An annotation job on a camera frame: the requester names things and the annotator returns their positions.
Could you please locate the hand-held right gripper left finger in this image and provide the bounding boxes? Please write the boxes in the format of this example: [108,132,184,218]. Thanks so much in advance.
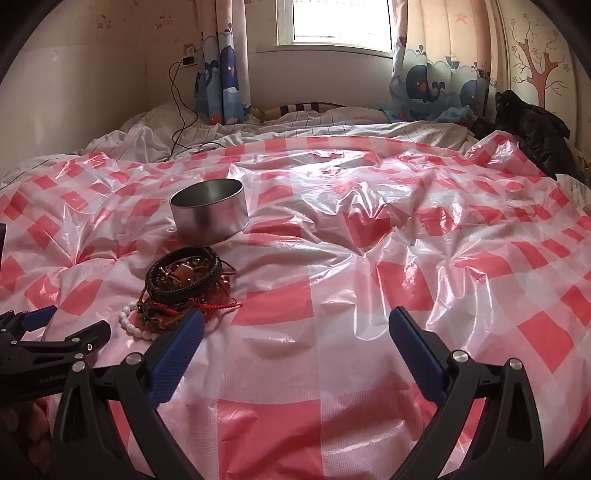
[48,308,206,480]

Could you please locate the black jacket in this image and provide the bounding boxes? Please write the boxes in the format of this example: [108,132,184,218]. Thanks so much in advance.
[471,90,578,178]

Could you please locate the wide whale print curtain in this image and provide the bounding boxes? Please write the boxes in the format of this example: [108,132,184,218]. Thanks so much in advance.
[388,0,502,123]

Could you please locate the white paper sheet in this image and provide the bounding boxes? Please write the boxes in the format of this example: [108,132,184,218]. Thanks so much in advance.
[556,173,591,222]

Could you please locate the blue patterned cloth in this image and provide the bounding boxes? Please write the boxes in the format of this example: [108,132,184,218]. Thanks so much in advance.
[436,106,474,124]

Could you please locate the red woven cord bracelet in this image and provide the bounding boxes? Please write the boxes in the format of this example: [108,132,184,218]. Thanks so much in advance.
[196,299,243,324]

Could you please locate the tree wall decal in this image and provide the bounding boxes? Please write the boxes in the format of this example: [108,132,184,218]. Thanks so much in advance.
[510,14,573,109]

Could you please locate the white striped duvet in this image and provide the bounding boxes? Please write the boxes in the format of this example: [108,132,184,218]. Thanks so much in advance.
[0,99,481,185]

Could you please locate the person's left hand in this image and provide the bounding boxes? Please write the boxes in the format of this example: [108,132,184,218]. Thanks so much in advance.
[0,397,51,476]

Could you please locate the striped pillow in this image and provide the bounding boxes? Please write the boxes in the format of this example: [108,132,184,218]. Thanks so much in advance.
[252,100,345,121]

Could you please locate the red checked plastic sheet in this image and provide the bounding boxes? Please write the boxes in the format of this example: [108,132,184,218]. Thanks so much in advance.
[0,130,591,480]

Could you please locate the round metal tin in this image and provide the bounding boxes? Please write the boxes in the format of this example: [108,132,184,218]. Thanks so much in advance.
[170,179,250,245]

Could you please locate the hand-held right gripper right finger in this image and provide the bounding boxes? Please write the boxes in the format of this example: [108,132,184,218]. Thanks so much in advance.
[388,305,546,480]

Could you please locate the narrow whale print curtain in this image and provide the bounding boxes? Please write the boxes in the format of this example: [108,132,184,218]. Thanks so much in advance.
[194,0,252,125]

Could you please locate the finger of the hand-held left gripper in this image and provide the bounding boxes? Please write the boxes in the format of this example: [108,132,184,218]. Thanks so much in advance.
[0,320,112,367]
[0,305,56,342]

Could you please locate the pile of bracelets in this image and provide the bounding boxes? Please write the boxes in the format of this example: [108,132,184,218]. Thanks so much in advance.
[119,246,243,342]

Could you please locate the window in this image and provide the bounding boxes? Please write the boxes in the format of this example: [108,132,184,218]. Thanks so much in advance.
[276,0,393,51]

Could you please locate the black charging cable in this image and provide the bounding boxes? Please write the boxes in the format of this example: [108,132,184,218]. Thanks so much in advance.
[168,59,225,155]

